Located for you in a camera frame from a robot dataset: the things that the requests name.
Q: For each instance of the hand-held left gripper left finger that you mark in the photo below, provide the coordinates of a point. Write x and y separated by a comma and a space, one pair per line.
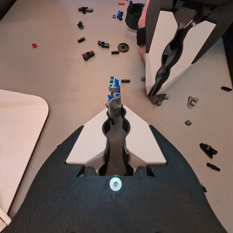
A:
85, 145

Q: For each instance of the black rounded lego piece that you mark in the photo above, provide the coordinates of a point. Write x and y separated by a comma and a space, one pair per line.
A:
188, 122

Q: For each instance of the black lego pin connector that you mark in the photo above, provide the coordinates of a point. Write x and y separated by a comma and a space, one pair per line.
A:
81, 39

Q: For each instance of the black lego disc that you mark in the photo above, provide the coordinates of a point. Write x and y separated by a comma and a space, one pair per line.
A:
123, 47

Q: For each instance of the grey curved lego panel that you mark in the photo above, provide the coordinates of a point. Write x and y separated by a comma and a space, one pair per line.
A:
159, 99

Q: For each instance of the grey lego assembly blue pins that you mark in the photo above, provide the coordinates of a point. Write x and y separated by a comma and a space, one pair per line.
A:
113, 105

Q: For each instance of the person's right hand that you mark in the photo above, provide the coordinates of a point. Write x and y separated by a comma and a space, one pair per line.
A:
142, 20

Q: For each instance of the long black lego connector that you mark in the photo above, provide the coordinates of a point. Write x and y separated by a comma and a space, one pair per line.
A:
103, 44

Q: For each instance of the black lego bush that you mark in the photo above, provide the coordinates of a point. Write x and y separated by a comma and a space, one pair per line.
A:
204, 189

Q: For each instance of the small black lego pin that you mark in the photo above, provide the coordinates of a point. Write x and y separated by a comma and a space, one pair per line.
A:
125, 81
115, 52

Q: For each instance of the black connector with brown axle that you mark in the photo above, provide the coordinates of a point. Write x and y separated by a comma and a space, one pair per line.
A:
88, 55

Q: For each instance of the grey triangular lego piece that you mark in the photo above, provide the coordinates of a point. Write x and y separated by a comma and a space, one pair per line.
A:
192, 102

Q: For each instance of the black lego wedge panel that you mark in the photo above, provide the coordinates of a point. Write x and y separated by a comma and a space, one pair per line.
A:
207, 150

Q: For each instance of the black lego cross connector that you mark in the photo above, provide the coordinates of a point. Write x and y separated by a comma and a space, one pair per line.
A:
84, 9

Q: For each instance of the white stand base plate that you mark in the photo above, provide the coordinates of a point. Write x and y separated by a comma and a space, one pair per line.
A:
18, 136

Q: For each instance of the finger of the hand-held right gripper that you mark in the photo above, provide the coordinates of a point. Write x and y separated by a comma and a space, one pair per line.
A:
196, 40
158, 36

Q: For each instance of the red lego pin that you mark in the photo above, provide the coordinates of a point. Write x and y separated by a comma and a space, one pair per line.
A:
121, 3

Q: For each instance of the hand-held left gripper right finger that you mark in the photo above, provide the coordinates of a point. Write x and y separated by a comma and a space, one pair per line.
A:
145, 145

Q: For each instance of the black lego axle pin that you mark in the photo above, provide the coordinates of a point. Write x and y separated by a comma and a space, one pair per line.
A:
213, 167
226, 88

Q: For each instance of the grey and black lego clip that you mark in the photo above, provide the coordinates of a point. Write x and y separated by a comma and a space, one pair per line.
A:
80, 25

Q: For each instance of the blue and black lego piece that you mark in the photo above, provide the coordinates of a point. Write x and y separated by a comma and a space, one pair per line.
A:
119, 15

